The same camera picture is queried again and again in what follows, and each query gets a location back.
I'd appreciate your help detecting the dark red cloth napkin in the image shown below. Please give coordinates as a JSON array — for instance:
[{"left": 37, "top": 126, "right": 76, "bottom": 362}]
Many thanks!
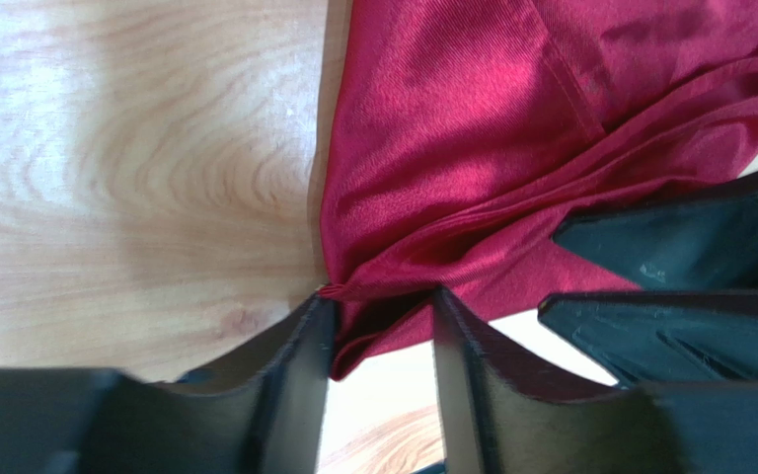
[{"left": 320, "top": 1, "right": 758, "bottom": 380}]

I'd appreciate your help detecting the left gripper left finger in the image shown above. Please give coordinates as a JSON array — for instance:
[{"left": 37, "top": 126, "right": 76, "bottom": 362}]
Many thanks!
[{"left": 0, "top": 295, "right": 337, "bottom": 473}]

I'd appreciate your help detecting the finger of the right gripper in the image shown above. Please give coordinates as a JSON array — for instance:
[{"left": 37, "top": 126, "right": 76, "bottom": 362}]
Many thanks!
[
  {"left": 553, "top": 171, "right": 758, "bottom": 290},
  {"left": 538, "top": 289, "right": 758, "bottom": 386}
]

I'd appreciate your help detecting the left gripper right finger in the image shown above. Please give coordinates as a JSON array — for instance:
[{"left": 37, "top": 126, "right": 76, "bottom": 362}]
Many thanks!
[{"left": 433, "top": 287, "right": 758, "bottom": 473}]

